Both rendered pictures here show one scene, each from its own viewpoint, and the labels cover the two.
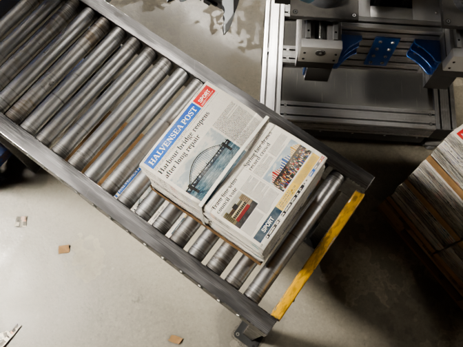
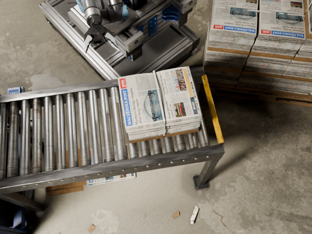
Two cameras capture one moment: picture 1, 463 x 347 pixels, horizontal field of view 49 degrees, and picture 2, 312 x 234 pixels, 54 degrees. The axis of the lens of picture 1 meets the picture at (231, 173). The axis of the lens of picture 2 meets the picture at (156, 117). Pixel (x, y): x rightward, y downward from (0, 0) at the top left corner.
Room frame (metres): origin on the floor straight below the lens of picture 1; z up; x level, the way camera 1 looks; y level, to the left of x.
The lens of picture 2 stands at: (-0.07, 0.50, 2.37)
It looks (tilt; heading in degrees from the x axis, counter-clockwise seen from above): 66 degrees down; 317
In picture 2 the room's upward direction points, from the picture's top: 2 degrees counter-clockwise
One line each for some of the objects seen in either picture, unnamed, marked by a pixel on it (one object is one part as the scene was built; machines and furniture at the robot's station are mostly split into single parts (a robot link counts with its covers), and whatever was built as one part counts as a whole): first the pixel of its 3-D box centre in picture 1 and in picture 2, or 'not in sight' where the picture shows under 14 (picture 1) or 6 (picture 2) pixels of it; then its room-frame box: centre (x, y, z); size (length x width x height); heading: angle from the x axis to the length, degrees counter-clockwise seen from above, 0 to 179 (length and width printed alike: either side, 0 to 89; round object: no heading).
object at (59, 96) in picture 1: (75, 80); (48, 133); (0.81, 0.50, 0.78); 0.47 x 0.05 x 0.05; 144
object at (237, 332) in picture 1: (251, 332); (201, 181); (0.08, -0.09, 0.01); 0.14 x 0.13 x 0.01; 144
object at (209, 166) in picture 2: (254, 328); (206, 170); (0.08, -0.09, 0.34); 0.06 x 0.06 x 0.68; 54
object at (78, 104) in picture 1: (91, 90); (60, 131); (0.77, 0.45, 0.78); 0.47 x 0.05 x 0.05; 144
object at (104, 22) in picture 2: not in sight; (97, 18); (0.96, -0.07, 1.12); 0.11 x 0.08 x 0.11; 61
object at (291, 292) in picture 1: (320, 253); (212, 107); (0.26, -0.24, 0.81); 0.43 x 0.03 x 0.02; 144
